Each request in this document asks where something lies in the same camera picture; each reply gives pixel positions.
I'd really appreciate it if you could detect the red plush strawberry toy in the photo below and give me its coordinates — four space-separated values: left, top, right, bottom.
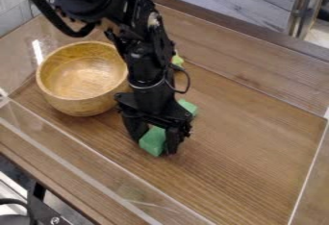
171 52 185 70

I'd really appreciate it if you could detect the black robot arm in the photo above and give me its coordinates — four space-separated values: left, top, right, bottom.
31 0 193 155

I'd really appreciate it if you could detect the green rectangular block stick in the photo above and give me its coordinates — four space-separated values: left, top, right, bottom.
139 99 198 157

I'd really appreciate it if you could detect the black table leg bracket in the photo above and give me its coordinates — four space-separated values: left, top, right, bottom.
0 180 75 225

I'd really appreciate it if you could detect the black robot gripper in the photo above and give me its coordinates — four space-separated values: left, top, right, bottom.
115 83 193 155

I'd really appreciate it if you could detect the clear acrylic tray wall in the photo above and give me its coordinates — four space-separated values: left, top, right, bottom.
0 95 214 225

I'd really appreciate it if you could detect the brown wooden bowl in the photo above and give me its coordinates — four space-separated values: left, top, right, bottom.
36 40 127 116

